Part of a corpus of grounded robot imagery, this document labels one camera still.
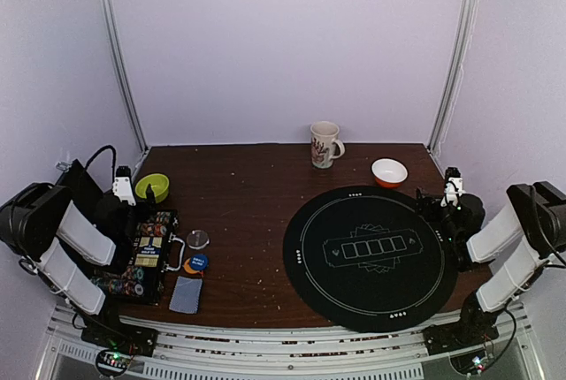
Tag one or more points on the white orange bowl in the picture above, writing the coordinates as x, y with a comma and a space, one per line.
389, 173

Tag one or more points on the blue small blind button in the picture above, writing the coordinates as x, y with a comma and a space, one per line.
198, 262

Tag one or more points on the blue playing card deck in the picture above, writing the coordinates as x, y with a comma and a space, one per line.
186, 295

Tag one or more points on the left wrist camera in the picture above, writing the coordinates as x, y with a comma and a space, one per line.
122, 185

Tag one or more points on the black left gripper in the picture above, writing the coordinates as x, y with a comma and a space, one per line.
142, 211

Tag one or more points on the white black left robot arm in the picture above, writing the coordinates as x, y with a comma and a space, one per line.
66, 232

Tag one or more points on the aluminium frame post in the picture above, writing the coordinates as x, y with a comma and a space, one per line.
119, 66
454, 77

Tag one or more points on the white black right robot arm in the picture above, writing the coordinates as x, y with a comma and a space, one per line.
531, 225

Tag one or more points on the left aluminium frame post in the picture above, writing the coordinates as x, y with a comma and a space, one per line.
119, 66

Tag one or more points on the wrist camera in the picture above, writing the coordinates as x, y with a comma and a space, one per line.
122, 185
453, 187

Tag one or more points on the orange big blind button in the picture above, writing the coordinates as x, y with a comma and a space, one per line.
190, 269

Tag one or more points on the green bowl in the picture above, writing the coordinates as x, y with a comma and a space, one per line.
158, 183

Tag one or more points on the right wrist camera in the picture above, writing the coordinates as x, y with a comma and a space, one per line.
453, 187

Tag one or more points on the floral ceramic mug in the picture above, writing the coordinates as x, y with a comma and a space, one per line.
326, 146

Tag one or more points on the black poker chip case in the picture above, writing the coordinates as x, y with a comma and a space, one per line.
157, 250

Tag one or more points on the right aluminium frame post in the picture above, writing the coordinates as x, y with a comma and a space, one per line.
454, 77

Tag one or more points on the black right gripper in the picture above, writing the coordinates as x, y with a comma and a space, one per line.
432, 202

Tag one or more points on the round black poker mat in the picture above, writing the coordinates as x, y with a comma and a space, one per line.
363, 258

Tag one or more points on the aluminium front rail base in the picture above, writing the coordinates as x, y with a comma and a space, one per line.
185, 351

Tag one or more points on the clear dealer button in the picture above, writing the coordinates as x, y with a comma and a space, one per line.
198, 239

